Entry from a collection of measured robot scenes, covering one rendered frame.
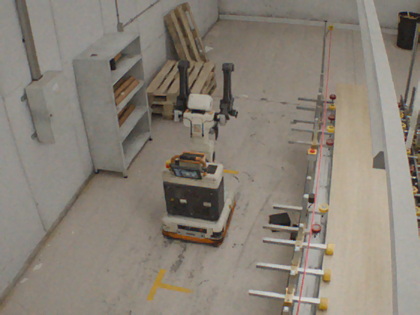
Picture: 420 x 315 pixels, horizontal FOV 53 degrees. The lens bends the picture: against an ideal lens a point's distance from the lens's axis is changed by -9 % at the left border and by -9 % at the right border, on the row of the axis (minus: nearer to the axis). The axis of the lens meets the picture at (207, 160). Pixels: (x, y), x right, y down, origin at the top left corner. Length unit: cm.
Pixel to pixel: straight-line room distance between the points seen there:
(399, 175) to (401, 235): 28
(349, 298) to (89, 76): 350
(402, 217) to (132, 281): 338
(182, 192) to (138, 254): 81
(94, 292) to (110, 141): 189
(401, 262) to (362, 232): 237
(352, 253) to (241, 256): 147
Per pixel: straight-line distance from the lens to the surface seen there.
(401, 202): 135
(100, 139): 540
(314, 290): 344
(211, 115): 418
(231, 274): 432
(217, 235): 442
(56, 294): 445
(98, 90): 506
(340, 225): 355
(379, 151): 170
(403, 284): 112
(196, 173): 402
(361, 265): 329
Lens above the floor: 328
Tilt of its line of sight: 35 degrees down
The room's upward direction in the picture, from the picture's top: 3 degrees counter-clockwise
